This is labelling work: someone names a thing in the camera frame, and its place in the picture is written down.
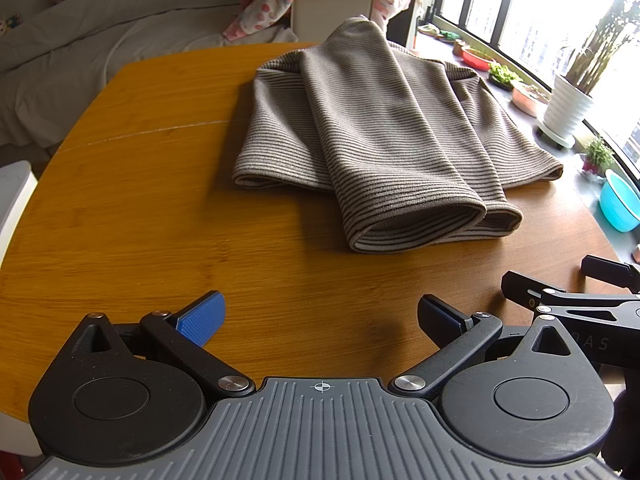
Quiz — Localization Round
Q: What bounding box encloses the green plant tray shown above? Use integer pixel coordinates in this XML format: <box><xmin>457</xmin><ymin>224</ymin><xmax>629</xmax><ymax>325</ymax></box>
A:
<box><xmin>487</xmin><ymin>62</ymin><xmax>522</xmax><ymax>92</ymax></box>

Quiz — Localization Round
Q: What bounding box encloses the white ribbed plant pot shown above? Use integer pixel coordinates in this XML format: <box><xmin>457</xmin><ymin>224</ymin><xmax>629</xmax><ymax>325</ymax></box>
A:
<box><xmin>536</xmin><ymin>74</ymin><xmax>596</xmax><ymax>150</ymax></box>

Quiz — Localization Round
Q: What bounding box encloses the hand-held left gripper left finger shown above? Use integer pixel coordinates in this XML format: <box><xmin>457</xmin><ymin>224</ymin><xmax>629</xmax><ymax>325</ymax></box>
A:
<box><xmin>62</xmin><ymin>290</ymin><xmax>257</xmax><ymax>402</ymax></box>

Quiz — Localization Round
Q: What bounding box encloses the small potted plant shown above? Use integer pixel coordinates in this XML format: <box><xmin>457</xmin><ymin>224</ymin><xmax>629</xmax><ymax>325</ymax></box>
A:
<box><xmin>579</xmin><ymin>136</ymin><xmax>617</xmax><ymax>182</ymax></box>

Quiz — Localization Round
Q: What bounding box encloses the cream chair back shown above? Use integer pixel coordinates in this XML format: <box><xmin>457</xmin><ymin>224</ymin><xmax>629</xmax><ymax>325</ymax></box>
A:
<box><xmin>290</xmin><ymin>0</ymin><xmax>377</xmax><ymax>43</ymax></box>

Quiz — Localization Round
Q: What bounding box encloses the red plastic object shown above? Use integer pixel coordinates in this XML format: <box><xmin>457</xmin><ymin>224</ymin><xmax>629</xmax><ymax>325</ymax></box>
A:
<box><xmin>0</xmin><ymin>450</ymin><xmax>27</xmax><ymax>480</ymax></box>

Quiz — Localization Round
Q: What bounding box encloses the grey covered sofa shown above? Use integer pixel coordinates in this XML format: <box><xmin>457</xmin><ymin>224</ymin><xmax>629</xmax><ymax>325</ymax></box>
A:
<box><xmin>0</xmin><ymin>0</ymin><xmax>301</xmax><ymax>153</ymax></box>

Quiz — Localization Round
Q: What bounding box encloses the striped grey sweater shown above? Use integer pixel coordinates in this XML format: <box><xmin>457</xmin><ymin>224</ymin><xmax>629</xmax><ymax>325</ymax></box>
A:
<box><xmin>231</xmin><ymin>16</ymin><xmax>565</xmax><ymax>254</ymax></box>

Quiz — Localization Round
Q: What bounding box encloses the terracotta pot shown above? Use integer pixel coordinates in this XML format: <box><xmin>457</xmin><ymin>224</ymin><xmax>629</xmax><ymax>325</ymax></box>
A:
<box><xmin>510</xmin><ymin>80</ymin><xmax>552</xmax><ymax>118</ymax></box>

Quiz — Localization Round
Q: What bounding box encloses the red bowl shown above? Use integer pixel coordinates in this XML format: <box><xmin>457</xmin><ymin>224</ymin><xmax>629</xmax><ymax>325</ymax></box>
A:
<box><xmin>461</xmin><ymin>46</ymin><xmax>494</xmax><ymax>72</ymax></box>

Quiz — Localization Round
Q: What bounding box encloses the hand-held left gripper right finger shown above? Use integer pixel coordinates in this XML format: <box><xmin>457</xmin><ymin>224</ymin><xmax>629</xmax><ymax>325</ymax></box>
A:
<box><xmin>387</xmin><ymin>294</ymin><xmax>581</xmax><ymax>403</ymax></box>

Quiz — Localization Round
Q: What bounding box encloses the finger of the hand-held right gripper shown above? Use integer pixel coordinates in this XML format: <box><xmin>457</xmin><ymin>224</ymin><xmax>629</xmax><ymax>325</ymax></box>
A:
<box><xmin>501</xmin><ymin>270</ymin><xmax>640</xmax><ymax>333</ymax></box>
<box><xmin>581</xmin><ymin>255</ymin><xmax>640</xmax><ymax>295</ymax></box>

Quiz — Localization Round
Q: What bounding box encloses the teal plastic basin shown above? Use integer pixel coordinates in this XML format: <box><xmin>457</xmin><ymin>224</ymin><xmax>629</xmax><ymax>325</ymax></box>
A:
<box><xmin>597</xmin><ymin>169</ymin><xmax>640</xmax><ymax>234</ymax></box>

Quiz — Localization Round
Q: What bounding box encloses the tall potted plant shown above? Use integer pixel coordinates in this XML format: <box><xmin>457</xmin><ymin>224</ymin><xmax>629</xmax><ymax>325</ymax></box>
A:
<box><xmin>567</xmin><ymin>0</ymin><xmax>640</xmax><ymax>97</ymax></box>

